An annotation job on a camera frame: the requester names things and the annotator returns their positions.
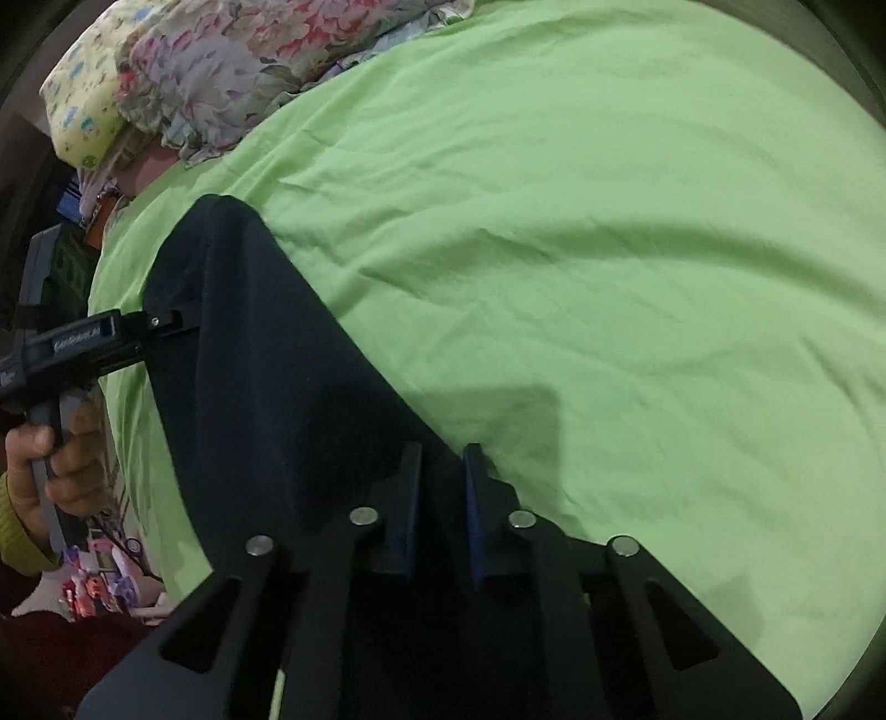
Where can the person's left forearm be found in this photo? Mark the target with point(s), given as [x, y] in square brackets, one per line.
[17, 526]

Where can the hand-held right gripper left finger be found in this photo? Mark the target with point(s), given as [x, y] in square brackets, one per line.
[414, 514]

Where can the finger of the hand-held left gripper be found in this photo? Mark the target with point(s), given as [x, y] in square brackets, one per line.
[165, 322]

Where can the floral quilt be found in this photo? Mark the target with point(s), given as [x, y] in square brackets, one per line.
[228, 69]

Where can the dark navy pants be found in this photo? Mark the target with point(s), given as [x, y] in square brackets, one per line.
[291, 388]

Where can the yellow printed pillow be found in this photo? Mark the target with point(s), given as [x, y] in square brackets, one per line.
[86, 90]

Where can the person's left hand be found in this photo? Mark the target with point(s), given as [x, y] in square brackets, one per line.
[66, 460]

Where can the printed blanket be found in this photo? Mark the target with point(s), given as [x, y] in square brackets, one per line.
[104, 581]

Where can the green bed sheet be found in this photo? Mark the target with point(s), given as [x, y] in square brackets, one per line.
[554, 277]

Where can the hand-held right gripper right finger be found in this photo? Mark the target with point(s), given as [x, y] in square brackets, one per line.
[475, 516]

